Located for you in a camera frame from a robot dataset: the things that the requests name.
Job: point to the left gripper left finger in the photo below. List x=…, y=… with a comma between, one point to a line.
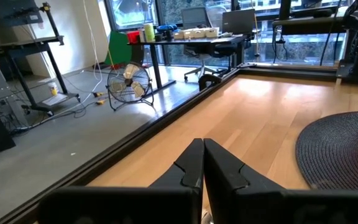
x=166, y=202

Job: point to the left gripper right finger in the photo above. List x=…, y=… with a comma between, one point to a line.
x=244, y=202

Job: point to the round dark woven placemat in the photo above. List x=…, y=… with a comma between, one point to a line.
x=340, y=149

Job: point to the black floor fan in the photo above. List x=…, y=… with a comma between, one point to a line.
x=129, y=85

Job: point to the white bucket yellow label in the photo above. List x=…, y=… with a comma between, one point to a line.
x=53, y=89

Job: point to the green board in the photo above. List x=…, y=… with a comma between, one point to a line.
x=118, y=48

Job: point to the black window desk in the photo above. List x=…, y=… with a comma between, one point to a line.
x=185, y=41

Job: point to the red container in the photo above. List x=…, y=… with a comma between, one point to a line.
x=133, y=37

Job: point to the green yellow bottle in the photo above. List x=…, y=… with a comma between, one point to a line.
x=149, y=32

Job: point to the row of white boxes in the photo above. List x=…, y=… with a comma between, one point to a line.
x=197, y=32

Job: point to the blue bundle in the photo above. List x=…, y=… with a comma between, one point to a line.
x=166, y=28

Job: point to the dark laptop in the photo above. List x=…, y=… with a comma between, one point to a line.
x=238, y=21

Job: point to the grey office chair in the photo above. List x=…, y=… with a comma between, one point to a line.
x=194, y=18

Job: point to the dark grey desk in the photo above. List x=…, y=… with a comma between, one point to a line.
x=306, y=26

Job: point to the black rolling stand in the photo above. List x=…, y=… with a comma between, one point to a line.
x=30, y=46

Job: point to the black aluminium table frame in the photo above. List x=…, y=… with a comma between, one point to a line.
x=140, y=137

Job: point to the black frame clamp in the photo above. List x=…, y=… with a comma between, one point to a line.
x=209, y=81

